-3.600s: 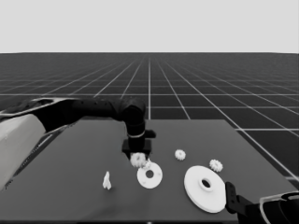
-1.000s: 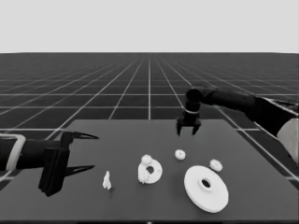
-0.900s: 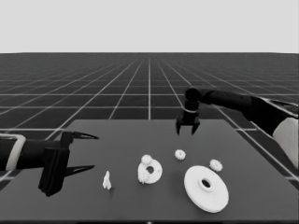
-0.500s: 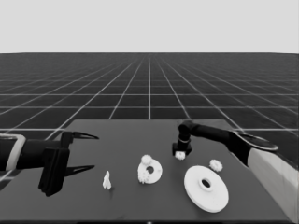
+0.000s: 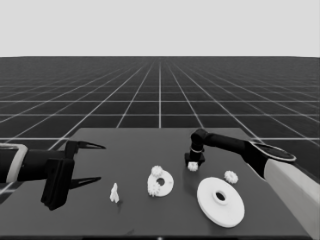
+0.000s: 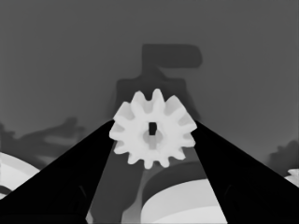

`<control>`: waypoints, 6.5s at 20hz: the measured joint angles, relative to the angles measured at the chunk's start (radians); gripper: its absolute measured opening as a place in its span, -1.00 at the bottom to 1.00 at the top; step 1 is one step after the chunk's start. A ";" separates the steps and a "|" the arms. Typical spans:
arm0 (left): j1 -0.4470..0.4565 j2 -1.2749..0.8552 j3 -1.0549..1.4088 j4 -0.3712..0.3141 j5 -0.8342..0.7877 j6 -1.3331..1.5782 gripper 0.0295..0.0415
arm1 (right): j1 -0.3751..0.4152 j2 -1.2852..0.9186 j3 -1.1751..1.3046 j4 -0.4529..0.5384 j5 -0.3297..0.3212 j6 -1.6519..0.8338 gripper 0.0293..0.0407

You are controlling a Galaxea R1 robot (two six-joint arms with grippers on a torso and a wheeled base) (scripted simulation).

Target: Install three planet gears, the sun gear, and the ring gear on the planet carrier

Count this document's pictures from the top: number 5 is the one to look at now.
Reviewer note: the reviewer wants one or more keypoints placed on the white toothed gear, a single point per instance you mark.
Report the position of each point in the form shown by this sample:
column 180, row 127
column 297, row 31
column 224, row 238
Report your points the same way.
column 234, row 179
column 159, row 172
column 190, row 167
column 151, row 190

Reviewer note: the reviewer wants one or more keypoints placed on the small white T-shaped piece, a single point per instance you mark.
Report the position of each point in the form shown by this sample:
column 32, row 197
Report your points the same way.
column 114, row 195

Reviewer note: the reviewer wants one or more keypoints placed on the white round pinned carrier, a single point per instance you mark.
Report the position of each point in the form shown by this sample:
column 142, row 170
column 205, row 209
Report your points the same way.
column 167, row 188

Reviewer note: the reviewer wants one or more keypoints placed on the large thick white disc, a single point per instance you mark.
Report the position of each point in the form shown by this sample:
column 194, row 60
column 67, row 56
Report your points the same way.
column 216, row 213

